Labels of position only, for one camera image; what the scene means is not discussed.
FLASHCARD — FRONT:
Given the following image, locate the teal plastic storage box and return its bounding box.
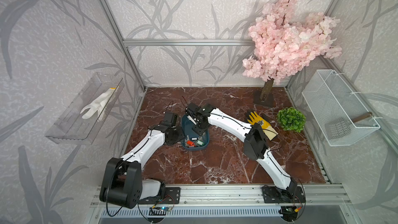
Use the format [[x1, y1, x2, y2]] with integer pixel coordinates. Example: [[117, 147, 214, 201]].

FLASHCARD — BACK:
[[180, 115, 210, 151]]

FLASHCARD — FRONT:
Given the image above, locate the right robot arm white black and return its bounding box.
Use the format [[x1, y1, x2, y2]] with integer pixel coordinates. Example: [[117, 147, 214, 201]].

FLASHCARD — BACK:
[[186, 103, 301, 202]]

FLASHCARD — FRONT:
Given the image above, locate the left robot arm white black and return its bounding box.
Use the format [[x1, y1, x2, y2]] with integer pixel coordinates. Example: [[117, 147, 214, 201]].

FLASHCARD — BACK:
[[99, 112, 185, 209]]

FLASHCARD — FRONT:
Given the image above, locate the red key tag lower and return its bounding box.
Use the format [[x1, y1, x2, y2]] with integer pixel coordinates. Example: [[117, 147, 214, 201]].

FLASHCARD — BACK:
[[185, 140, 195, 148]]

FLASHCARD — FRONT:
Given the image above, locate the yellow black work glove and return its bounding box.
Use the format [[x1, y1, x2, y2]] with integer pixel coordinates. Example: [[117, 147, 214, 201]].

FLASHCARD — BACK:
[[246, 111, 278, 141]]

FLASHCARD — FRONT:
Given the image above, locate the white glove on shelf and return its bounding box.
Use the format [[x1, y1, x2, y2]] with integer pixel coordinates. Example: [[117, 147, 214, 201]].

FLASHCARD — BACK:
[[80, 88, 116, 122]]

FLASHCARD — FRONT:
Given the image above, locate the green artificial plant ball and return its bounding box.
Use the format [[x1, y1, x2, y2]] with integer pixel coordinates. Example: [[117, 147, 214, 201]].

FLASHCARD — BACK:
[[277, 107, 306, 133]]

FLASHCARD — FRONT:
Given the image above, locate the pink blossom artificial tree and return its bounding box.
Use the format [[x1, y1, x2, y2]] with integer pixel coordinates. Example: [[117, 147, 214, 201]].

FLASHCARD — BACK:
[[243, 0, 342, 107]]

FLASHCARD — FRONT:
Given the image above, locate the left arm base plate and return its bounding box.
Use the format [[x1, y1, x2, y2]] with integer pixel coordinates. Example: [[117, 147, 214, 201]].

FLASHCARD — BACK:
[[139, 187, 181, 205]]

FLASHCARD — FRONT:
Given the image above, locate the left circuit board with wires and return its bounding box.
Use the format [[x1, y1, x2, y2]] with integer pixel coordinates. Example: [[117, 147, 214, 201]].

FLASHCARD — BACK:
[[149, 206, 174, 217]]

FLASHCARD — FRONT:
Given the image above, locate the circuit board with wires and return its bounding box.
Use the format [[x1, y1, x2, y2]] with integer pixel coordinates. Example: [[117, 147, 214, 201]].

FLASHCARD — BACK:
[[278, 206, 305, 223], [149, 206, 174, 217]]

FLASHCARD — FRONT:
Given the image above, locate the aluminium front rail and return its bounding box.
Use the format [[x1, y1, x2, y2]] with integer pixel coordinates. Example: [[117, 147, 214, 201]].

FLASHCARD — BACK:
[[90, 185, 352, 207]]

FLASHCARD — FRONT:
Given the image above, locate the clear acrylic wall shelf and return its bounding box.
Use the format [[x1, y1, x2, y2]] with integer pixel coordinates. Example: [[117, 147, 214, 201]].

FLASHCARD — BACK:
[[45, 73, 125, 145]]

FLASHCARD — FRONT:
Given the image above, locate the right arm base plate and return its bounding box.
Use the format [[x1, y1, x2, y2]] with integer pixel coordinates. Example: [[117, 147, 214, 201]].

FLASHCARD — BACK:
[[261, 185, 306, 204]]

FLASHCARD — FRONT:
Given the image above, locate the right circuit board with wires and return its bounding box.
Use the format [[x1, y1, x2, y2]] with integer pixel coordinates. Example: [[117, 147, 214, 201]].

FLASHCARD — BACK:
[[278, 206, 305, 223]]

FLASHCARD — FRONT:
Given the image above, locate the brush with wooden handle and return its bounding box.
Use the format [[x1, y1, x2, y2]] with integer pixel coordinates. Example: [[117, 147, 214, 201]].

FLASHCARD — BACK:
[[325, 112, 373, 140]]

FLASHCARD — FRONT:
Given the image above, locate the white wire mesh basket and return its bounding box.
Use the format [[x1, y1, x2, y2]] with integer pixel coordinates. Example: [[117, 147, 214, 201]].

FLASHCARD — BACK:
[[302, 69, 380, 146]]

